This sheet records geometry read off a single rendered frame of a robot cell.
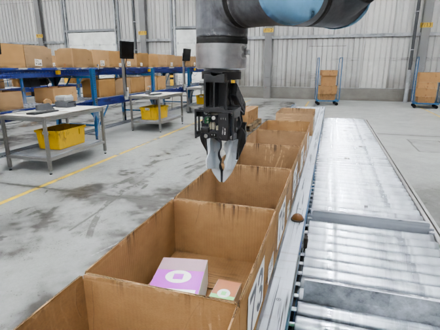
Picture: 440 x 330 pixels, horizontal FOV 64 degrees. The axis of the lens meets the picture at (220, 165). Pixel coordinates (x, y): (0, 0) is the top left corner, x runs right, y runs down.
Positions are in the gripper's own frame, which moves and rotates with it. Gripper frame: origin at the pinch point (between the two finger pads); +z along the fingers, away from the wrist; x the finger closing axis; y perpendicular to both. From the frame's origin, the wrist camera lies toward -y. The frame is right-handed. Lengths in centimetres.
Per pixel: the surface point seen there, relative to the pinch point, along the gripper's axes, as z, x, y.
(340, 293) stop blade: 41, 28, -27
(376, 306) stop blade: 43, 38, -26
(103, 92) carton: 39, -391, -581
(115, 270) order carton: 20.0, -20.6, 8.5
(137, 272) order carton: 25.6, -20.1, 0.2
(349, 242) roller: 46, 35, -67
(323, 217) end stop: 45, 25, -86
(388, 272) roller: 45, 45, -48
